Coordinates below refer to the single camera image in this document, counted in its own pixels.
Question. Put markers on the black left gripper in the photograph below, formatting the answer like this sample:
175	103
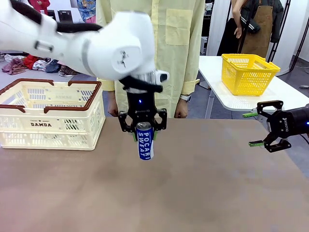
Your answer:
141	108

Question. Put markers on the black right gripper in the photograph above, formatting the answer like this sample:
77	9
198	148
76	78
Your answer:
292	120

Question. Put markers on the blue Pocari Sweat can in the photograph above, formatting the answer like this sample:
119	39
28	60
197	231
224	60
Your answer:
144	145

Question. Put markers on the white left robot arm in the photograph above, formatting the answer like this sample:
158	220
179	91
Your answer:
108	43

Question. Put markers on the person's left forearm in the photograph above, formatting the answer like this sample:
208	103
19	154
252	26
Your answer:
190	79

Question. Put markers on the person's right forearm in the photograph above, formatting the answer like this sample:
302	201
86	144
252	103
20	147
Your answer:
106	85

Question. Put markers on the yellow plastic basket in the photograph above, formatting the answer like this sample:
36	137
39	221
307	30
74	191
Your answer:
243	79

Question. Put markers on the cream basket with brown rim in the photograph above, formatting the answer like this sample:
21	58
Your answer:
48	135

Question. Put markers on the person's right hand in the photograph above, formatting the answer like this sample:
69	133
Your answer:
113	111

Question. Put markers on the person's left hand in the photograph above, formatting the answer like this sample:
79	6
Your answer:
181	110

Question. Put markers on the white round table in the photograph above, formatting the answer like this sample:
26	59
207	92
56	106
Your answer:
285	94

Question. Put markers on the white wristwatch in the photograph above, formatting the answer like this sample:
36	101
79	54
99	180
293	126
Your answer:
186	98

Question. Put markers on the person torso in yellow gown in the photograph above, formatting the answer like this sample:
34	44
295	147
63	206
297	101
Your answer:
178	48

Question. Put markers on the black stand pole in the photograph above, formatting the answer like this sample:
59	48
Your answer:
277	33
298	41

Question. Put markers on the brown striped cloth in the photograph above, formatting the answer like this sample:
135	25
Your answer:
68	71

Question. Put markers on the person in black dress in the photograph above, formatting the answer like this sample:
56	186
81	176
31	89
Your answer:
227	38

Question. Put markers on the person in brown apron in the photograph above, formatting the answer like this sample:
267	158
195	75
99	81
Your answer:
263	24

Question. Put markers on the dark blue cloth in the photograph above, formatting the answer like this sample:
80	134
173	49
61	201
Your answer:
53	67

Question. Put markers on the white blue patterned cloth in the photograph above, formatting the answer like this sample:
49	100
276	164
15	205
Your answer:
39	65

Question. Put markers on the person in blue patterned shirt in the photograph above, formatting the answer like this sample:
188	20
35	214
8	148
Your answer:
85	9

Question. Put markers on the red cloth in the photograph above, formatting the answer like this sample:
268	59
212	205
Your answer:
30	60

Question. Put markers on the black cabinet box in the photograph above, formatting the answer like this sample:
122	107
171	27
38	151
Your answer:
65	17

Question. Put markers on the maroon patterned cloth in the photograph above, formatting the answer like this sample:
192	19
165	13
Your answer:
14	67

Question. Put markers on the person in red top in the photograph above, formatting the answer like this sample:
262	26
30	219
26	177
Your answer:
44	3

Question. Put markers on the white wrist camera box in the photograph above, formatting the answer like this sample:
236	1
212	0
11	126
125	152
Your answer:
163	76

